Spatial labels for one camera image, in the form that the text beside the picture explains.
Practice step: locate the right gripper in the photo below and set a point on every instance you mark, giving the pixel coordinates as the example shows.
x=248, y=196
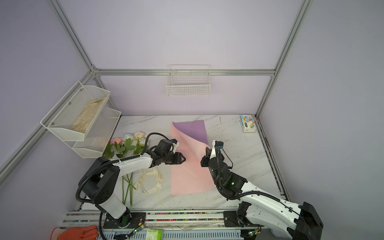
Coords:
x=203, y=162

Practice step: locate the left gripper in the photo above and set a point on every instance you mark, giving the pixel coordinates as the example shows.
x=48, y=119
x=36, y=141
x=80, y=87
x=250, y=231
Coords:
x=178, y=158

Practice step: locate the pink purple wrapping paper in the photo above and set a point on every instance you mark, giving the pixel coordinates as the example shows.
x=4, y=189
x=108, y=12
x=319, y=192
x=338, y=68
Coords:
x=190, y=177

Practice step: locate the white blue fake rose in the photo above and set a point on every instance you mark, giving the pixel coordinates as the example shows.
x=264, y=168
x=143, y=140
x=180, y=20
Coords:
x=126, y=184

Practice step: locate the pink fake rose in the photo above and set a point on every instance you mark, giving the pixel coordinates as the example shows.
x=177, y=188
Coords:
x=115, y=148

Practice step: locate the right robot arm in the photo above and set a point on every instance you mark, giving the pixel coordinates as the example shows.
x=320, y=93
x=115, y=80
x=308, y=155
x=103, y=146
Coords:
x=258, y=207

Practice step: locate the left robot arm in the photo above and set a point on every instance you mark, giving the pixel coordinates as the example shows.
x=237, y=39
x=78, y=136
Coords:
x=97, y=186

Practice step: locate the cream printed ribbon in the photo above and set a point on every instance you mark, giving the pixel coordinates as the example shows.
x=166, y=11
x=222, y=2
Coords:
x=150, y=181

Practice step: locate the tissue pack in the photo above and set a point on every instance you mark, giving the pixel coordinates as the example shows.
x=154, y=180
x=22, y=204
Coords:
x=248, y=123

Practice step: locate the green label box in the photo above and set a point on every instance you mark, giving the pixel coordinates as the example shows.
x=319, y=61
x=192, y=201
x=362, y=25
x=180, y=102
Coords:
x=154, y=235

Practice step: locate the lower white mesh shelf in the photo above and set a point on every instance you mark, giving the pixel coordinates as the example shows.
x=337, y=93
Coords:
x=99, y=136

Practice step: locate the white mesh shelf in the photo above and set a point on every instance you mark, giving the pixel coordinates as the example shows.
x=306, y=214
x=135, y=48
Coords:
x=60, y=118
x=99, y=136

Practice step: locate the beige cloth in shelf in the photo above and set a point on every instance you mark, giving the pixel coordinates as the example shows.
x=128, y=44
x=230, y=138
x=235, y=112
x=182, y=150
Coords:
x=83, y=121

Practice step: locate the upper white mesh shelf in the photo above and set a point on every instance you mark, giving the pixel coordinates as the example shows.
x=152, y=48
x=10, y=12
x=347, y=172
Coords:
x=60, y=118

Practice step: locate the orange rubber glove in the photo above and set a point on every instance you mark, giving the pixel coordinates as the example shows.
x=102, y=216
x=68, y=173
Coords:
x=84, y=233

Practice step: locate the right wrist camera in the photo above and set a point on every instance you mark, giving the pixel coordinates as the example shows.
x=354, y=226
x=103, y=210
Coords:
x=217, y=147

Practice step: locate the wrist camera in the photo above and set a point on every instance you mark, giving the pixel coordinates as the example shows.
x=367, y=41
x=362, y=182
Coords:
x=175, y=144
x=217, y=147

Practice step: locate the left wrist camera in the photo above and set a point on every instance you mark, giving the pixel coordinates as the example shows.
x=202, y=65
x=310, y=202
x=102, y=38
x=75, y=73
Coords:
x=175, y=144

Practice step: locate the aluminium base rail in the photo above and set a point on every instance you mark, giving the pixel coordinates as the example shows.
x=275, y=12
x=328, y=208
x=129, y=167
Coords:
x=176, y=225

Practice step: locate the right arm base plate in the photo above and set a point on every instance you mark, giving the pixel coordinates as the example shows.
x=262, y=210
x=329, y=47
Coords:
x=235, y=219

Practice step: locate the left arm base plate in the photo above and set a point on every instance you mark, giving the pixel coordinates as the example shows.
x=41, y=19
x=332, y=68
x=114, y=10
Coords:
x=126, y=221

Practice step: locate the white wire wall basket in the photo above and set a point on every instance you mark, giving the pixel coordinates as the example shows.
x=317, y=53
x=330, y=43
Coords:
x=188, y=80

